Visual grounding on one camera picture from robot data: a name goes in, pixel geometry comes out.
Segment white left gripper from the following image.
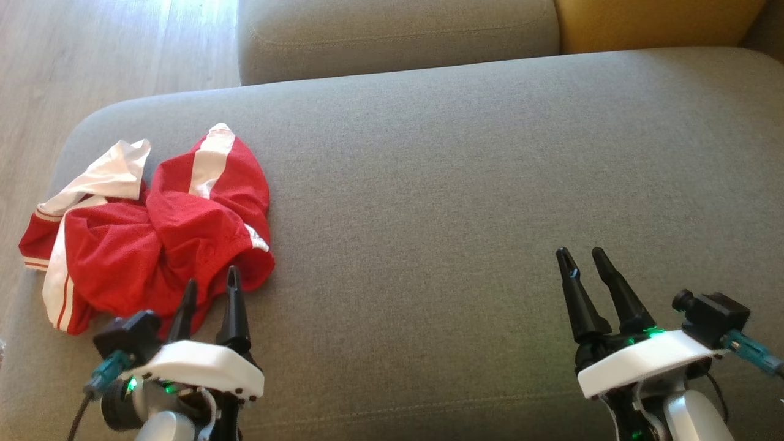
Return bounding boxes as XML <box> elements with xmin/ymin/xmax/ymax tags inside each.
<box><xmin>101</xmin><ymin>265</ymin><xmax>265</xmax><ymax>432</ymax></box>

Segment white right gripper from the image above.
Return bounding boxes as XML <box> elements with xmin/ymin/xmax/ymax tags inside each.
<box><xmin>556</xmin><ymin>247</ymin><xmax>716</xmax><ymax>408</ymax></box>

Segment red white-sleeved t-shirt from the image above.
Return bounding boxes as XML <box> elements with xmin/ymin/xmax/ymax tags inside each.
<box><xmin>18</xmin><ymin>140</ymin><xmax>166</xmax><ymax>335</ymax></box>

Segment grey sofa seat cushion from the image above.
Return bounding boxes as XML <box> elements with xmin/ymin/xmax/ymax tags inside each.
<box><xmin>0</xmin><ymin>47</ymin><xmax>784</xmax><ymax>441</ymax></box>

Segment yellow sofa cushion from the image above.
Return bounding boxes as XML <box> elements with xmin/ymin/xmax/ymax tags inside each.
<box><xmin>554</xmin><ymin>0</ymin><xmax>769</xmax><ymax>56</ymax></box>

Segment grey sofa back cushion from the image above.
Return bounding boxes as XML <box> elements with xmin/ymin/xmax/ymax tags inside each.
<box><xmin>237</xmin><ymin>0</ymin><xmax>561</xmax><ymax>86</ymax></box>

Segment black cable with teal plug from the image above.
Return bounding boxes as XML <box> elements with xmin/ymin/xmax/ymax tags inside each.
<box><xmin>722</xmin><ymin>330</ymin><xmax>784</xmax><ymax>377</ymax></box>
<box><xmin>64</xmin><ymin>351</ymin><xmax>137</xmax><ymax>441</ymax></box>

